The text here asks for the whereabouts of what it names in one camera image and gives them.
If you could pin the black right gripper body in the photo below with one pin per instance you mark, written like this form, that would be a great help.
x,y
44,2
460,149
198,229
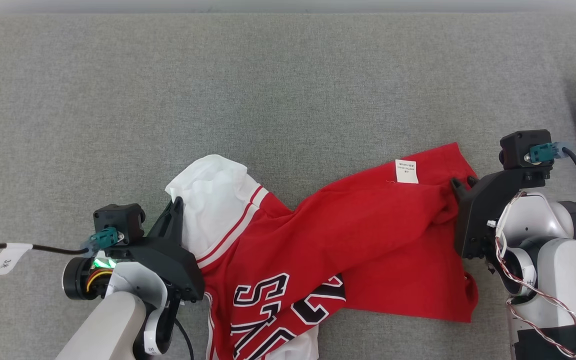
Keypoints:
x,y
478,220

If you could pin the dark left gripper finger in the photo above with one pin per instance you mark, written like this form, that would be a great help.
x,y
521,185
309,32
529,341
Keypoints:
x,y
180,225
167,227

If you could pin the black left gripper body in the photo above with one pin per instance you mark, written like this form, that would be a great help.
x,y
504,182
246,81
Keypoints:
x,y
173,265

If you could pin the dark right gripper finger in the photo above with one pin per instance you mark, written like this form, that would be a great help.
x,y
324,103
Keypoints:
x,y
472,180
458,188

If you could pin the red basketball jersey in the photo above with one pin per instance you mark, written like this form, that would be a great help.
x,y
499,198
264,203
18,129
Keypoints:
x,y
368,235

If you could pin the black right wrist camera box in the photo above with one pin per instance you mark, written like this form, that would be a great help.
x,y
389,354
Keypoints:
x,y
518,147

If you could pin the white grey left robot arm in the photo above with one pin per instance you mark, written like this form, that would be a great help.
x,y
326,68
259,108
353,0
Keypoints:
x,y
113,325

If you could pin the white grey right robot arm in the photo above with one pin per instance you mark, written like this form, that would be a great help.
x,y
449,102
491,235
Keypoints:
x,y
568,280

